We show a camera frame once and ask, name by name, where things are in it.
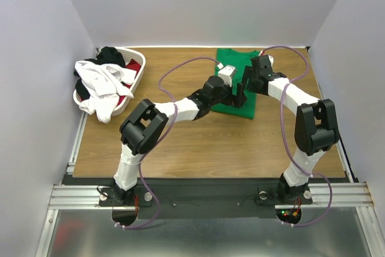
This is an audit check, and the green t shirt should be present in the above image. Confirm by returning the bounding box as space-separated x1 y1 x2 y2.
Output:
211 48 259 120

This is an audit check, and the white t shirt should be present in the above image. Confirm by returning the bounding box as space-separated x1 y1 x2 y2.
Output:
75 60 136 123

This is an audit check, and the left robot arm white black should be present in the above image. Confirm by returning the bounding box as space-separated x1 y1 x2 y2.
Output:
111 76 247 205

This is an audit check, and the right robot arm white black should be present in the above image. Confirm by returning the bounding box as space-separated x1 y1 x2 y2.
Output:
242 55 340 203

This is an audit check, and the black t shirt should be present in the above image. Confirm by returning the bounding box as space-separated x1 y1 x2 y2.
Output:
73 46 126 101

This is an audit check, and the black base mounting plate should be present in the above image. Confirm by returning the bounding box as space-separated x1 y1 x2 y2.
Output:
98 178 313 220

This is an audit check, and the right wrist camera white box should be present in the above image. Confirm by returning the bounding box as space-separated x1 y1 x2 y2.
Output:
259 53 274 66

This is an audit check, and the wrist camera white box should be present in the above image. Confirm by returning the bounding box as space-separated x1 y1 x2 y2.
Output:
217 63 236 87
259 53 274 66

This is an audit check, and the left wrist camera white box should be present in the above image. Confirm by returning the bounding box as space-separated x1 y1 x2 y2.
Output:
217 63 236 87

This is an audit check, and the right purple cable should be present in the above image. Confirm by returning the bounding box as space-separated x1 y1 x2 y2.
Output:
261 45 333 228

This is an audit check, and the purple cable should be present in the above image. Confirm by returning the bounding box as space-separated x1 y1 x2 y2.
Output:
114 57 223 230
261 45 333 228

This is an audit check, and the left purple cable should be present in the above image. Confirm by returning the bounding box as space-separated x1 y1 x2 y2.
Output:
114 57 223 230

